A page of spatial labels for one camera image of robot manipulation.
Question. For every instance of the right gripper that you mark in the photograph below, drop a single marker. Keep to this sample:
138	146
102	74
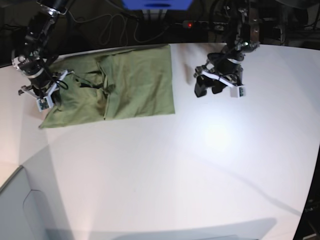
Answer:
43	82

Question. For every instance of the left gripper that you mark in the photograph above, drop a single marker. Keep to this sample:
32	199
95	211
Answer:
221	70

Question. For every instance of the green T-shirt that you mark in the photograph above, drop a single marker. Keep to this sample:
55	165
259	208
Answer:
113	85

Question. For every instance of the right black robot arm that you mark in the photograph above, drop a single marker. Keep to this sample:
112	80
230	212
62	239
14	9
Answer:
38	32

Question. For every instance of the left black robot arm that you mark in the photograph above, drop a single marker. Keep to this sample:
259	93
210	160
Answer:
241	35

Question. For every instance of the white power strip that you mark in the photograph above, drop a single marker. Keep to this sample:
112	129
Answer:
204	25

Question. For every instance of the blue plastic box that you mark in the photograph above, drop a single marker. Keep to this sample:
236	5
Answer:
157	4

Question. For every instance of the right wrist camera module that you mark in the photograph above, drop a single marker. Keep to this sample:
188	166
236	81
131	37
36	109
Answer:
44	103

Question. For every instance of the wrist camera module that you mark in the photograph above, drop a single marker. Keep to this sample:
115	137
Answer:
44	103
238	91

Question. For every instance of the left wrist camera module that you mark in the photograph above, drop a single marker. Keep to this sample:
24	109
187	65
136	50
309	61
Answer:
238	91

